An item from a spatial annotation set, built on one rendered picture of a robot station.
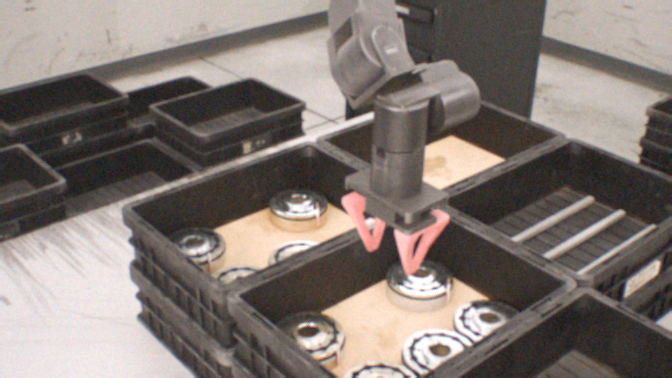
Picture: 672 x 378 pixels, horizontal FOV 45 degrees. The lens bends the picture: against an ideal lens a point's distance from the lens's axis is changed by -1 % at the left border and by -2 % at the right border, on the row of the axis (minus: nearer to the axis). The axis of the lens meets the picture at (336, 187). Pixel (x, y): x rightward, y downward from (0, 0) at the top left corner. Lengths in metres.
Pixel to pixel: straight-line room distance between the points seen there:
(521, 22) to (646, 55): 1.71
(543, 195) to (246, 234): 0.57
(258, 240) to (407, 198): 0.57
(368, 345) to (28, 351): 0.58
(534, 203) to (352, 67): 0.78
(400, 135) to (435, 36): 1.89
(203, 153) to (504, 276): 1.31
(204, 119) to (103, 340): 1.38
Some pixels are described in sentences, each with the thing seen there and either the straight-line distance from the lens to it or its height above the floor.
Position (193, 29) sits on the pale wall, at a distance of 4.68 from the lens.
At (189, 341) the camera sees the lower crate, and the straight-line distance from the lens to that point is 1.30.
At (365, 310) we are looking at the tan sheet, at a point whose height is 0.83.
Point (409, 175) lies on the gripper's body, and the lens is 0.86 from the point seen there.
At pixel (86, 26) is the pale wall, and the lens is 4.35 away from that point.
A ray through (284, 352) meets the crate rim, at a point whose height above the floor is 0.92.
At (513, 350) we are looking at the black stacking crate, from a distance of 1.07.
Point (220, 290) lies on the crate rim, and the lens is 1.12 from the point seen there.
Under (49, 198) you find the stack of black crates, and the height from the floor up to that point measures 0.56.
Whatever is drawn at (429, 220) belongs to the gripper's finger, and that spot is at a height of 1.13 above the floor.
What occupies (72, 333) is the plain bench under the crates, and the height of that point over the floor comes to 0.70.
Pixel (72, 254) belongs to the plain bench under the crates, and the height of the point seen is 0.70.
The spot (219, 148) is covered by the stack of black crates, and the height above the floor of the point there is 0.54.
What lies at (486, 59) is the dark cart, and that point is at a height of 0.61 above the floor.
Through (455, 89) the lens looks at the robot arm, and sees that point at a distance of 0.89.
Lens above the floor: 1.58
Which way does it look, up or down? 29 degrees down
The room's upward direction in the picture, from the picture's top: 1 degrees clockwise
